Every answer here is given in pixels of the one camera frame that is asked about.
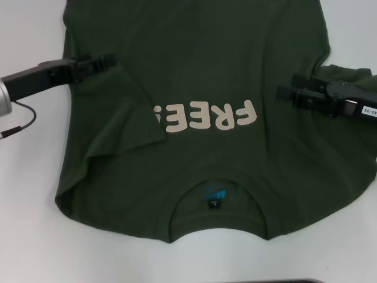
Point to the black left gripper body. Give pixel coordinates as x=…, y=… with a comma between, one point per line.
x=38, y=77

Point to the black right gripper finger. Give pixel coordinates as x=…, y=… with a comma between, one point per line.
x=297, y=95
x=306, y=81

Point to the dark green FREE! t-shirt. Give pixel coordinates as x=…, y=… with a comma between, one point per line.
x=206, y=53

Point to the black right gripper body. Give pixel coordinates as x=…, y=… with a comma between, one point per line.
x=344, y=95

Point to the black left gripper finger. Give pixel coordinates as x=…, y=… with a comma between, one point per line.
x=103, y=59
x=97, y=71

